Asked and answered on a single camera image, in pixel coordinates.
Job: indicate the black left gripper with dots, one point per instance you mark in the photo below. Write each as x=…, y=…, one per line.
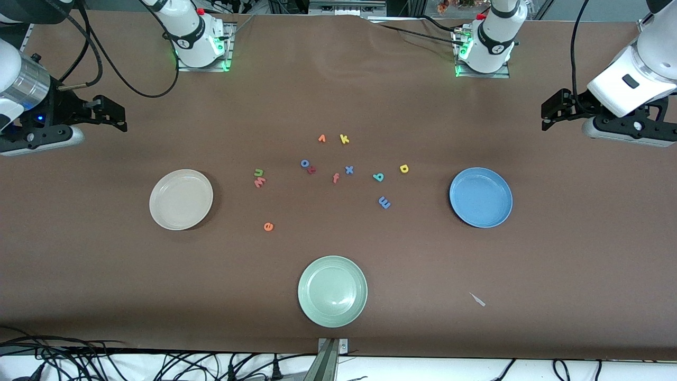
x=581, y=101

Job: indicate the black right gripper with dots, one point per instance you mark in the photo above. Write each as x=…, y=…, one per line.
x=59, y=107

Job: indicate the red foam letter w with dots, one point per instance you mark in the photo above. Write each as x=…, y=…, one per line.
x=259, y=183

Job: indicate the blue foam letter m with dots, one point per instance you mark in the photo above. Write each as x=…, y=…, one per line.
x=384, y=202

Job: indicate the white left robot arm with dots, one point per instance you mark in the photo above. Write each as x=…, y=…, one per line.
x=492, y=47

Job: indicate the beige brown plate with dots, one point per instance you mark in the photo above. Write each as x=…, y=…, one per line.
x=181, y=200

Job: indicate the blue plate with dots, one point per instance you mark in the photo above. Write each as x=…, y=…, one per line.
x=481, y=198

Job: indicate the orange decoration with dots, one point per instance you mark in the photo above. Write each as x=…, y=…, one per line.
x=442, y=6

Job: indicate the small grey tape scrap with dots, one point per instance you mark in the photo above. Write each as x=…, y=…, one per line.
x=477, y=300

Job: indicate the brown table cover sheet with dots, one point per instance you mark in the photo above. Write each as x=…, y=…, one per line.
x=338, y=79

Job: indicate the pale green plate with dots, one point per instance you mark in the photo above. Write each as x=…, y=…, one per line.
x=332, y=291

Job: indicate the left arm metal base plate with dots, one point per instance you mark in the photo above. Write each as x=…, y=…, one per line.
x=476, y=75

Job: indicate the aluminium table frame rail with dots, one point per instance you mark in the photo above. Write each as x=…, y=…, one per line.
x=644, y=25
x=26, y=39

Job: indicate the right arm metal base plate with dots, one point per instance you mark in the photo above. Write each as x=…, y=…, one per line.
x=229, y=32

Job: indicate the silver metal frame piece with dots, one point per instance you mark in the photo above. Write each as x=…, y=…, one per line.
x=346, y=7

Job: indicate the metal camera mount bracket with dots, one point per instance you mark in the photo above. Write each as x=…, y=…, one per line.
x=328, y=362

